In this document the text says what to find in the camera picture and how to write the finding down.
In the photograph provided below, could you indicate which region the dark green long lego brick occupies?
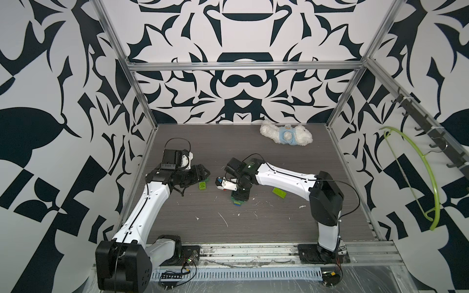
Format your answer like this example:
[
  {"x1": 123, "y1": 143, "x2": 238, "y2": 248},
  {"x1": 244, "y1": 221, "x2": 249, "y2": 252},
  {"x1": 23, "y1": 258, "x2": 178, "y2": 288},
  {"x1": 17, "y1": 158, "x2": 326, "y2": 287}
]
[{"x1": 232, "y1": 198, "x2": 244, "y2": 204}]

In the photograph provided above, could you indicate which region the lime long lego brick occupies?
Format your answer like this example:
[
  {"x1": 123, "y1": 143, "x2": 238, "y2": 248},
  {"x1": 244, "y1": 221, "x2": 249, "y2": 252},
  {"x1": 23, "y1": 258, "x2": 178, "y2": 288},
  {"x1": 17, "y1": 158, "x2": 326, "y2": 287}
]
[{"x1": 272, "y1": 188, "x2": 287, "y2": 199}]

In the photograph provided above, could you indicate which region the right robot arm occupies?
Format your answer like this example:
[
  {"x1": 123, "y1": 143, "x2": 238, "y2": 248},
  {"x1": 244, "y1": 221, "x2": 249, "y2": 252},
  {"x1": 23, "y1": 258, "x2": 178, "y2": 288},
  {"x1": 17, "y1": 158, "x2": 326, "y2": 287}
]
[{"x1": 216, "y1": 157, "x2": 344, "y2": 254}]

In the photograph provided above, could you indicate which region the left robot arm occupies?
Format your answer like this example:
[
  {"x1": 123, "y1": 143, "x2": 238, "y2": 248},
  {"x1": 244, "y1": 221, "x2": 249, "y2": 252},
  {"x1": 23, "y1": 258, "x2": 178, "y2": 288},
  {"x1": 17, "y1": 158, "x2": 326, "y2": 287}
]
[{"x1": 95, "y1": 149, "x2": 210, "y2": 293}]

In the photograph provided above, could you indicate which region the white plush toy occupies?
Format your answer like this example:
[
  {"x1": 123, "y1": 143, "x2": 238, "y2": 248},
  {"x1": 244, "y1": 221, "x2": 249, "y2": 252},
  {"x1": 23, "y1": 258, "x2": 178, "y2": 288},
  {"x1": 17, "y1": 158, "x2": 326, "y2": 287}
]
[{"x1": 260, "y1": 121, "x2": 313, "y2": 146}]

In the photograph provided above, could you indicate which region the black connector box left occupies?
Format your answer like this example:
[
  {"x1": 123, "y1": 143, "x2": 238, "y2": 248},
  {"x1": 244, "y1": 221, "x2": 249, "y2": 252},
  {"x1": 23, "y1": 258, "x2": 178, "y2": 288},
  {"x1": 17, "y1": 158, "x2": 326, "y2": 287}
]
[{"x1": 159, "y1": 271, "x2": 184, "y2": 282}]

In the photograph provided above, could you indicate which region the black connector box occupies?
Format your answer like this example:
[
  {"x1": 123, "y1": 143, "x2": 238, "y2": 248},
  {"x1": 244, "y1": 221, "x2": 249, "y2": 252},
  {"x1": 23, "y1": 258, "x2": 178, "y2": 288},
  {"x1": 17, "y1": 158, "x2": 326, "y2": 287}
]
[
  {"x1": 322, "y1": 271, "x2": 342, "y2": 288},
  {"x1": 159, "y1": 271, "x2": 184, "y2": 282}
]

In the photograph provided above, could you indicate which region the black connector box right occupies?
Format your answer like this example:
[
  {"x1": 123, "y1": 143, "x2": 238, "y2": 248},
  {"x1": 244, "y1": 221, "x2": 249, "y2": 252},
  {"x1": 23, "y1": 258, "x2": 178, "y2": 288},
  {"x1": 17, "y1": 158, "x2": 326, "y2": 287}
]
[{"x1": 322, "y1": 271, "x2": 342, "y2": 288}]

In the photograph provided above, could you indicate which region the green plastic hanger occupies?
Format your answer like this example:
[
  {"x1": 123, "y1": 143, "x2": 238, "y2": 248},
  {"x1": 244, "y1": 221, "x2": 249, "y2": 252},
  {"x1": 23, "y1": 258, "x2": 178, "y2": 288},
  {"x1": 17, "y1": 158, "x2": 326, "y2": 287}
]
[{"x1": 380, "y1": 126, "x2": 441, "y2": 232}]

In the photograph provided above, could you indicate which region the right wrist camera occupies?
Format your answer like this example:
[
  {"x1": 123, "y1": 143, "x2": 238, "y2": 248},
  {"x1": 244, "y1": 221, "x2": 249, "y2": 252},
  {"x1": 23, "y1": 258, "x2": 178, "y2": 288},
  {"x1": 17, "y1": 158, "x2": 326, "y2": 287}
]
[{"x1": 215, "y1": 177, "x2": 238, "y2": 191}]

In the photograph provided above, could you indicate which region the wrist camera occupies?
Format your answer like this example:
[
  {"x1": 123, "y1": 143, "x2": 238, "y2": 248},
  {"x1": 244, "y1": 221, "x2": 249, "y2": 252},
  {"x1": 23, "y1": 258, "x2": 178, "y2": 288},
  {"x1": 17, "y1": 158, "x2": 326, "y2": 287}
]
[
  {"x1": 175, "y1": 150, "x2": 194, "y2": 170},
  {"x1": 215, "y1": 177, "x2": 238, "y2": 191}
]

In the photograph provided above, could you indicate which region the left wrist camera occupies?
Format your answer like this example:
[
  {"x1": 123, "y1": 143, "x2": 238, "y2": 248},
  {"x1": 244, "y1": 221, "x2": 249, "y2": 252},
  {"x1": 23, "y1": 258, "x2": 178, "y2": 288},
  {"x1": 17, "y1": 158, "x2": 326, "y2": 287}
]
[{"x1": 175, "y1": 150, "x2": 194, "y2": 170}]

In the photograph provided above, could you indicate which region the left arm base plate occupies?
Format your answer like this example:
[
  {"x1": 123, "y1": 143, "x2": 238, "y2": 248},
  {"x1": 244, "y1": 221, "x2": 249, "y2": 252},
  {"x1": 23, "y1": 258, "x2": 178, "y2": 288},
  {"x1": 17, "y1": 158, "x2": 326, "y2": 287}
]
[{"x1": 147, "y1": 244, "x2": 201, "y2": 269}]

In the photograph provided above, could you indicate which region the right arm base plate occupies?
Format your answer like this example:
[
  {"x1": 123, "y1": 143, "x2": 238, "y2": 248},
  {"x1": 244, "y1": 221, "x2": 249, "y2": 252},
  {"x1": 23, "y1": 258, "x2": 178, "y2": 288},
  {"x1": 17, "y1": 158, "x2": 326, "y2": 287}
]
[{"x1": 297, "y1": 239, "x2": 351, "y2": 264}]

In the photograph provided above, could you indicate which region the black wall hook rack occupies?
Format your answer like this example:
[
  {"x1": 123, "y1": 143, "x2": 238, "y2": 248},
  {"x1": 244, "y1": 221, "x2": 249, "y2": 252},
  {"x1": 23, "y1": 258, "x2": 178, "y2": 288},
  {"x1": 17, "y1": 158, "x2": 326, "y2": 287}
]
[{"x1": 393, "y1": 87, "x2": 469, "y2": 179}]

